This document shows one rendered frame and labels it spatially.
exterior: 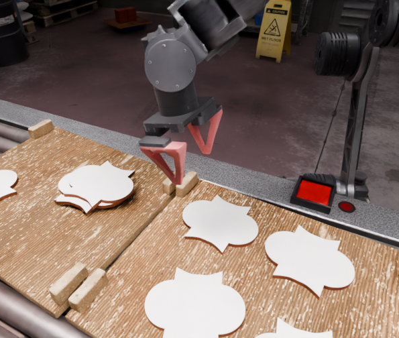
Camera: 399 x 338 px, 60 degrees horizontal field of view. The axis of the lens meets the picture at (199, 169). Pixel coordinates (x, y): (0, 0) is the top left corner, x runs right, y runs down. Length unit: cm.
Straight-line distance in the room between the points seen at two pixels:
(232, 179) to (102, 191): 27
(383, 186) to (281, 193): 173
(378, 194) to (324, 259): 178
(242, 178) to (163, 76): 40
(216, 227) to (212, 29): 32
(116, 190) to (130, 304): 22
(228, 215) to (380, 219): 29
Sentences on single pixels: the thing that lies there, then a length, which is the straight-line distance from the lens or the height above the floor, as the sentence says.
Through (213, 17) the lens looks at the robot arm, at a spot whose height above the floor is 127.
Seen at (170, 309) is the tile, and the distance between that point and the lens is 50.
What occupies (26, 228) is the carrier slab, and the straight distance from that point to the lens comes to 67.
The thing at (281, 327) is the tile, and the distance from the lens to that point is 50.
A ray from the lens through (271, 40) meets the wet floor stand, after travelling 407.
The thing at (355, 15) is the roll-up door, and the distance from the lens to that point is 510.
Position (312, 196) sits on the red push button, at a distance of 71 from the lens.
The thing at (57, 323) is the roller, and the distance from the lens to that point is 56.
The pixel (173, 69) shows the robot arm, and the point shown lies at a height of 124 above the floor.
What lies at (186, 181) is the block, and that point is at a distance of 65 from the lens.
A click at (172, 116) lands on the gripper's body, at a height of 115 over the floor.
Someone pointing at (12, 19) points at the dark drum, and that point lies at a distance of 441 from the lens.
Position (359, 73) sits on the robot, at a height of 84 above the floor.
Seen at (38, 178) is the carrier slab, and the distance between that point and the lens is 78.
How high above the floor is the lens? 138
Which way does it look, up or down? 37 degrees down
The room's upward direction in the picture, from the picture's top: straight up
